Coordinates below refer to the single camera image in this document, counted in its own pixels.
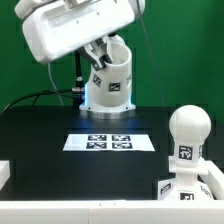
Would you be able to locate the white lamp shade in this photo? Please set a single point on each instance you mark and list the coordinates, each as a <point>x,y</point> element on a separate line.
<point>112,86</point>

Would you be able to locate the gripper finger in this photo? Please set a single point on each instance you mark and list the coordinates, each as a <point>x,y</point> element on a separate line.
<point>104,50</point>
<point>94,54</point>

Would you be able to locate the white paper with tags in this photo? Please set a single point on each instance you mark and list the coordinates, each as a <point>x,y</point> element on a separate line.
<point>108,142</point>

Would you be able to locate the white lamp base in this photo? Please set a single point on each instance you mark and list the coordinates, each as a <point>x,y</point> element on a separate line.
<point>185,185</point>

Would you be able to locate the white left rail block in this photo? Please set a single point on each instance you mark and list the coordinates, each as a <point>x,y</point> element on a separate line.
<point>4,173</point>

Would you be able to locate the white lamp bulb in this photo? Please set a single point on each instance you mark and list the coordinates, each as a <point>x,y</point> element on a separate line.
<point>189,125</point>

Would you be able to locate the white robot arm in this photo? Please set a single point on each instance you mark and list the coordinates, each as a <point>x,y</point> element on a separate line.
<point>106,110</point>

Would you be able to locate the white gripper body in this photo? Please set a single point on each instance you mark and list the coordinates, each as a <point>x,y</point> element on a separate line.
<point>54,28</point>

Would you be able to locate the white front rail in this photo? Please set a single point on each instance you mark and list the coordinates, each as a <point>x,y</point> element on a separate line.
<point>112,212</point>

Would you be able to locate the black camera on stand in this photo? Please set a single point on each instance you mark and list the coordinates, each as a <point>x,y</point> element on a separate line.
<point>79,88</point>

